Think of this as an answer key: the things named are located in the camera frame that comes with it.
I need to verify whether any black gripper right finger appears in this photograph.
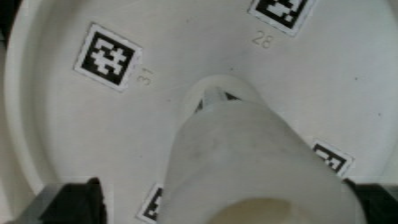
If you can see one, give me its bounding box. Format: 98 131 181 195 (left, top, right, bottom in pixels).
345 179 398 224

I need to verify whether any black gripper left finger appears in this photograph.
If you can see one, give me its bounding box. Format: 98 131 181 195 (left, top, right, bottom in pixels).
13 177 109 224

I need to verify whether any white cylindrical table leg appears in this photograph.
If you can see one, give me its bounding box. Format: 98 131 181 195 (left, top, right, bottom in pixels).
155 87 370 224

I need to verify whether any white round table top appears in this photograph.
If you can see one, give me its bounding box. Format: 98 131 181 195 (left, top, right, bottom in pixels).
4 0 398 224

